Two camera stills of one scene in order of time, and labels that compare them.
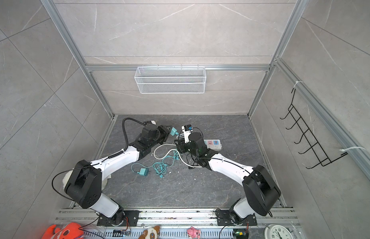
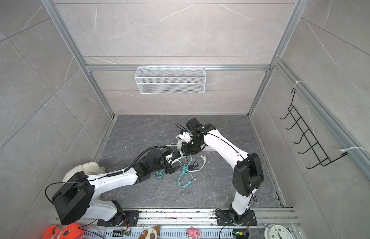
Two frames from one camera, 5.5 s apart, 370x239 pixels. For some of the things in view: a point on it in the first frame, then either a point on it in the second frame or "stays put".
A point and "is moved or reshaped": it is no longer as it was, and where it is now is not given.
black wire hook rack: x=316 y=148 stays put
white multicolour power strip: x=214 y=144 is moved or reshaped
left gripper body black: x=161 y=136 -> x=163 y=165
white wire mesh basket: x=168 y=80 stays put
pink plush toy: x=193 y=233 stays put
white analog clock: x=278 y=231 stays put
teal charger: x=173 y=131 -> x=183 y=173
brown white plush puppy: x=151 y=233 stays put
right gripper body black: x=186 y=148 -> x=193 y=147
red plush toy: x=70 y=230 stays put
